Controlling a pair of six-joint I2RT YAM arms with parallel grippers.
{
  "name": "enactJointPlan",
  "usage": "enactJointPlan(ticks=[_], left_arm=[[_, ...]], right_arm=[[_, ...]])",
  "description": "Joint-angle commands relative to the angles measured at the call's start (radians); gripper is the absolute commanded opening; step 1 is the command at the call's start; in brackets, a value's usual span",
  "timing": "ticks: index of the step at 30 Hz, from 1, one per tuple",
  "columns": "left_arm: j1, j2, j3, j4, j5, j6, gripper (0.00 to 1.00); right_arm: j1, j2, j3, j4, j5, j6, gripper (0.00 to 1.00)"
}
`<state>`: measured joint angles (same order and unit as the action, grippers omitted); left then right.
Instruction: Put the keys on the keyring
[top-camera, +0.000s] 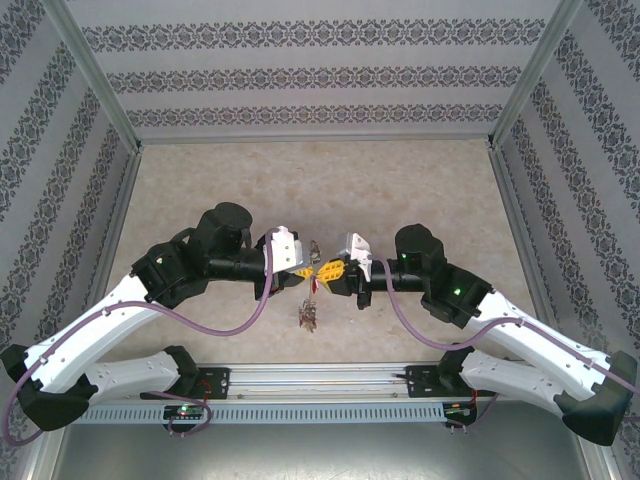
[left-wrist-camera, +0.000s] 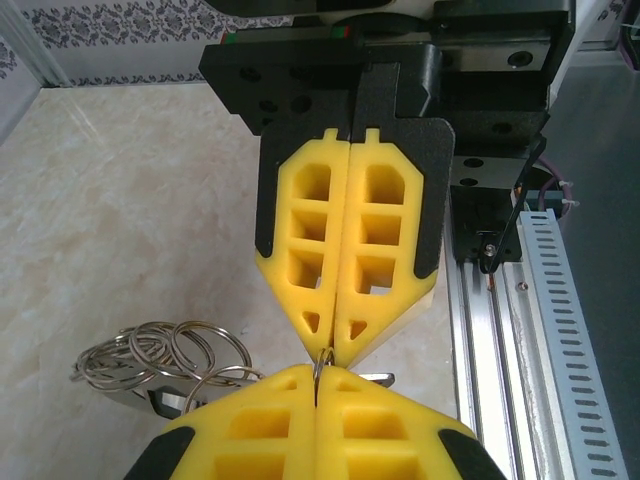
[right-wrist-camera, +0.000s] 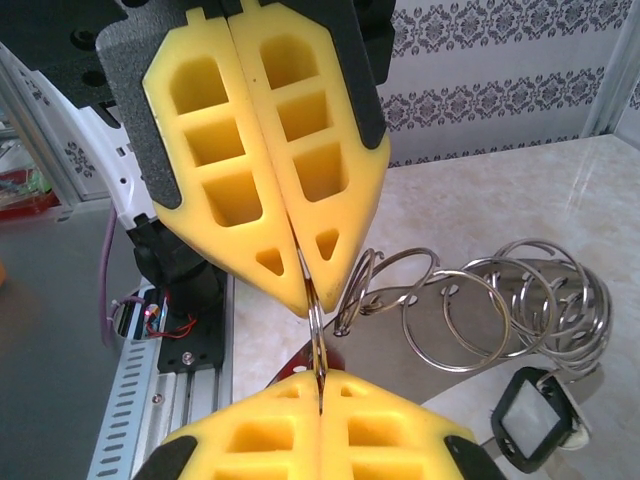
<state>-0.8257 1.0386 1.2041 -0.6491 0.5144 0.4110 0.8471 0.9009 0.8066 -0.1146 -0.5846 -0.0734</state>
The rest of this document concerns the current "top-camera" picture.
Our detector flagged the key ring with coloured tags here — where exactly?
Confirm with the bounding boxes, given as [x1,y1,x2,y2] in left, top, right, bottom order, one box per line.
[297,238,322,335]

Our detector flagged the grey metal sheet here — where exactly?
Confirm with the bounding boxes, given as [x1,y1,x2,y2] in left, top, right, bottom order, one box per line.
[47,399,609,480]

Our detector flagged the left green circuit board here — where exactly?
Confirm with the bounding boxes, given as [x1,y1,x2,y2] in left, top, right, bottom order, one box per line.
[163,404,206,421]

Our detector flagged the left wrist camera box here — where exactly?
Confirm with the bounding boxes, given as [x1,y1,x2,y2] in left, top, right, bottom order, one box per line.
[262,225,314,275]

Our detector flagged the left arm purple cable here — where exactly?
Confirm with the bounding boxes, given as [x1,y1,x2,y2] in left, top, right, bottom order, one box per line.
[1,228,281,446]

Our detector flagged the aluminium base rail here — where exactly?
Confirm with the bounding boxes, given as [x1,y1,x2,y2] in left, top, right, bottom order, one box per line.
[89,362,481,402]

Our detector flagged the aluminium table edge rail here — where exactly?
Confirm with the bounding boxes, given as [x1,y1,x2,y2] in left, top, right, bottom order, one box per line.
[137,134,496,147]
[84,144,146,326]
[487,142,559,341]

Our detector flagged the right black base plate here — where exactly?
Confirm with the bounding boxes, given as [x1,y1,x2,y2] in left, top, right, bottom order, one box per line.
[405,363,476,400]

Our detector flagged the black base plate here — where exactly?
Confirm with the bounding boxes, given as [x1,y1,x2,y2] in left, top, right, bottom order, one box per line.
[405,363,476,400]
[139,366,233,401]

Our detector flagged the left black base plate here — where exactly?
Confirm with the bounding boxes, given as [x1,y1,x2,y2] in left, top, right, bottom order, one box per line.
[139,366,233,401]

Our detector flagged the grey slotted cable duct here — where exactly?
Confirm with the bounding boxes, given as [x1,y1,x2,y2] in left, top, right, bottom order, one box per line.
[74,402,447,426]

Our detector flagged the aluminium frame post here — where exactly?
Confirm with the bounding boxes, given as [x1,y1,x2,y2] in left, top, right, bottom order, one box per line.
[487,0,585,149]
[41,0,144,152]

